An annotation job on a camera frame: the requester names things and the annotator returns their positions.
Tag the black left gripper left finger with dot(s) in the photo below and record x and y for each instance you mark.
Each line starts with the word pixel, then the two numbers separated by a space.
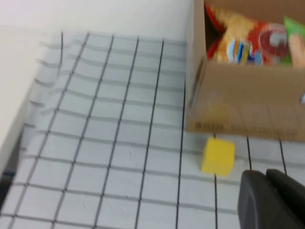
pixel 257 205

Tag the red shrimp chips bag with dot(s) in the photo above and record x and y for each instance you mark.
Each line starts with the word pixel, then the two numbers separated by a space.
pixel 243 35

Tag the white grid tablecloth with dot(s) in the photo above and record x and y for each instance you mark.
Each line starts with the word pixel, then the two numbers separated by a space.
pixel 95 143

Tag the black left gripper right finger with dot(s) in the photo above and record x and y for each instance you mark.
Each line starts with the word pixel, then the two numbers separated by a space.
pixel 293 195

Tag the cardboard box with F2 print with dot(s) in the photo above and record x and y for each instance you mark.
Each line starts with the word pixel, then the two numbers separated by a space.
pixel 250 100

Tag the yellow foam cube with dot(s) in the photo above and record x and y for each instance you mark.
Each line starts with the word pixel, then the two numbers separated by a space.
pixel 218 156

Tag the green Lay's chips bag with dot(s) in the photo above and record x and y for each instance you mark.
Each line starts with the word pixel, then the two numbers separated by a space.
pixel 295 43

